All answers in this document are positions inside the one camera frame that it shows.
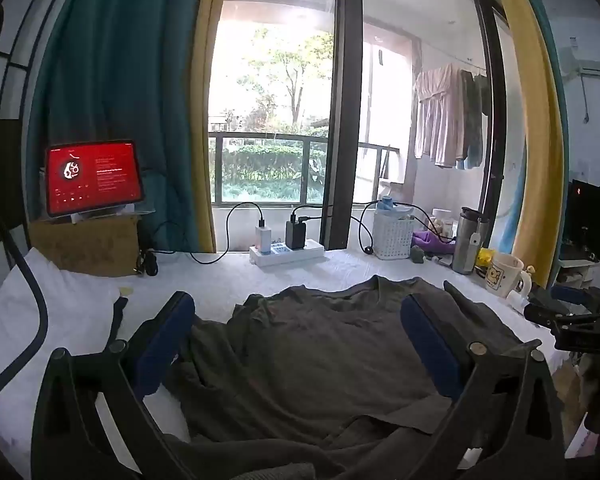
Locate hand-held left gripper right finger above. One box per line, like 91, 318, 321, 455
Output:
400, 280, 566, 480

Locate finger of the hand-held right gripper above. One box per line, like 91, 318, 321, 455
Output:
550, 285, 600, 311
524, 301, 600, 328

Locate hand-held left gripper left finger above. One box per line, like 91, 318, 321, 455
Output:
30, 290, 197, 480

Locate dark grey t-shirt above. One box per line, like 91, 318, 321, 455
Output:
162, 275, 546, 480

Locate hanging clothes on balcony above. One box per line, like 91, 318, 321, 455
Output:
412, 63, 466, 168

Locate cream printed mug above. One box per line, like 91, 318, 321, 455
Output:
482, 252, 531, 298

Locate black monitor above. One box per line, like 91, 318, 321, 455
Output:
562, 179, 600, 263

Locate purple cloth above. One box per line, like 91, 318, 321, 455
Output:
412, 227, 456, 255

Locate steel thermos bottle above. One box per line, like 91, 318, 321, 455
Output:
452, 206, 490, 275

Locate white plastic basket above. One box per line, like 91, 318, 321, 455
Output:
372, 207, 415, 261

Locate brown cardboard box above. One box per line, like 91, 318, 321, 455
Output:
27, 215, 141, 278

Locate white pillow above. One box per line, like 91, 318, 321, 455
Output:
0, 247, 126, 461

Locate white power strip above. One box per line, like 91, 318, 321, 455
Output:
249, 240, 326, 267

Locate wide yellow curtain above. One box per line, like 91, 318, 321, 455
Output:
480, 0, 566, 288

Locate black charger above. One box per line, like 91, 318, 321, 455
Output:
285, 220, 307, 251

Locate tablet with red screen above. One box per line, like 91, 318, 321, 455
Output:
44, 139, 146, 219

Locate hanging grey green garment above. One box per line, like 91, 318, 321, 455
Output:
460, 71, 487, 168

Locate balcony railing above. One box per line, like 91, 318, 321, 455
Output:
208, 131, 401, 206

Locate narrow yellow curtain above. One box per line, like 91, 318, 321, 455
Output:
190, 0, 233, 253

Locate teal curtain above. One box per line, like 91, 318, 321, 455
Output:
27, 0, 216, 253

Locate black strap with beige tag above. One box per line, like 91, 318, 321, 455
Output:
107, 287, 133, 356

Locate black cable bundle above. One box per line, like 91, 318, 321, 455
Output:
137, 247, 159, 277

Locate black cable of white charger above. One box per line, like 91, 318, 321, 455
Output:
190, 202, 266, 265

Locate dark window frame post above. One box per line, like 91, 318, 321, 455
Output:
320, 0, 363, 251

